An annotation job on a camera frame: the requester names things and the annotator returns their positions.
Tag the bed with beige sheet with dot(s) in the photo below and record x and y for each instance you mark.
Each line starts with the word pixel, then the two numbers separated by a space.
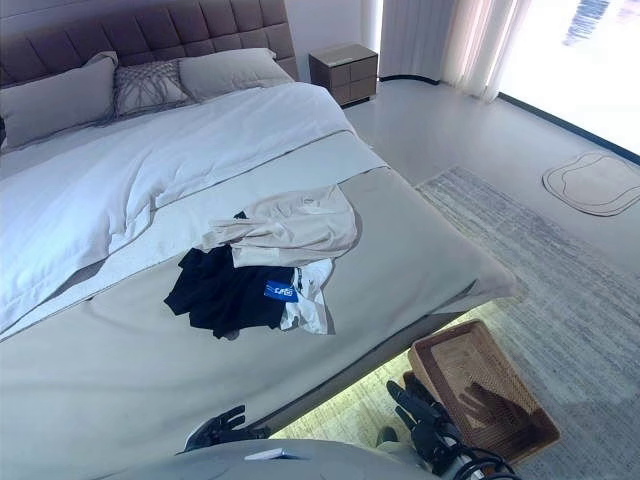
pixel 125 375

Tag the white duvet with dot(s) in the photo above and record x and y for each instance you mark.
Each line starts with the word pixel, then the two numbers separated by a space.
pixel 150 165

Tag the brown wicker basket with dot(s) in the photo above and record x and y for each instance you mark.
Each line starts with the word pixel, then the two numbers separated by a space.
pixel 480 385

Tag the dark blue cushion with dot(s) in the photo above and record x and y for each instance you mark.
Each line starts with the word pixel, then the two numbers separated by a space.
pixel 2 132

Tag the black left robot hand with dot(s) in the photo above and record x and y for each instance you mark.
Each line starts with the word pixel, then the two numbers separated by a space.
pixel 220 430

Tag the brown nightstand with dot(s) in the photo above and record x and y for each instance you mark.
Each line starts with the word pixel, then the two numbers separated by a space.
pixel 345 75

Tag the grey area rug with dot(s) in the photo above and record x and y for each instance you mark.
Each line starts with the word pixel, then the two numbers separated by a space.
pixel 550 300

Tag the small beige floor mat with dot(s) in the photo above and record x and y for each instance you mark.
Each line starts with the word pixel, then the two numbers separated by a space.
pixel 590 185

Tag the blue hang tag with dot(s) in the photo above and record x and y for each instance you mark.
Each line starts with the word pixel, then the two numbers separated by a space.
pixel 280 291

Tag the white garment with black trim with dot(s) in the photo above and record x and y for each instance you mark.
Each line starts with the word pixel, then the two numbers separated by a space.
pixel 310 310

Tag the white sheer curtain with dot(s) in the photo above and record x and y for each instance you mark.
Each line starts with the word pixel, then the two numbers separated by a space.
pixel 450 45

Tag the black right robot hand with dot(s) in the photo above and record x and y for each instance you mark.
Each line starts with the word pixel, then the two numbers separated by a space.
pixel 425 425

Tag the grey patterned cushion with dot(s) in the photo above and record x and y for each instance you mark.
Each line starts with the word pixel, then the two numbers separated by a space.
pixel 150 87

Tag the brown tufted headboard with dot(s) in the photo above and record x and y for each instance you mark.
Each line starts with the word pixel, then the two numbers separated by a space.
pixel 150 35

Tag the beige shirt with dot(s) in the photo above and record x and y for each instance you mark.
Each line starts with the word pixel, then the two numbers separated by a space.
pixel 300 225

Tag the grey robot torso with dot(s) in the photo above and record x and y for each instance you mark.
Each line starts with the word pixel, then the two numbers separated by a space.
pixel 325 465

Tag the plain beige pillow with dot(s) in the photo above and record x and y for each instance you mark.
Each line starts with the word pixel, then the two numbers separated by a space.
pixel 55 100
pixel 225 72

